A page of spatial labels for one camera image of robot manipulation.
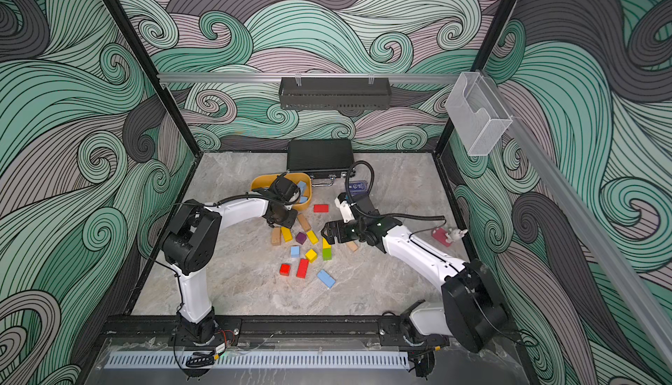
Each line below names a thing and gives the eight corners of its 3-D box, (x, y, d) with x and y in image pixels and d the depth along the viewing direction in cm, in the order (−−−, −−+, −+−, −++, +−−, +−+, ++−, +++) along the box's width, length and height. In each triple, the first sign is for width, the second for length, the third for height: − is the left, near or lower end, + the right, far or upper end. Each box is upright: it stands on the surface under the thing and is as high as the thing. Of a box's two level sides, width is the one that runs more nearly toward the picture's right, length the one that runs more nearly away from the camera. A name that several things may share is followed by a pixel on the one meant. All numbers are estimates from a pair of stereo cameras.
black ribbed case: (285, 181, 112) (283, 172, 107) (290, 149, 125) (288, 139, 120) (353, 181, 112) (354, 172, 107) (351, 149, 125) (352, 139, 120)
